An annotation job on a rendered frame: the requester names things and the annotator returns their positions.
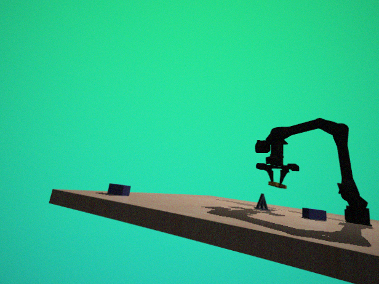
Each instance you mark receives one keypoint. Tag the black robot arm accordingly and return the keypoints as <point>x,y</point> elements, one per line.
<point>356,211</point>

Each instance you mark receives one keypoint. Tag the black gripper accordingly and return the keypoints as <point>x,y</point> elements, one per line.
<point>284,168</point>

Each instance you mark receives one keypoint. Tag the yellow bar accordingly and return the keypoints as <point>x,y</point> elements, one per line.
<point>276,184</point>

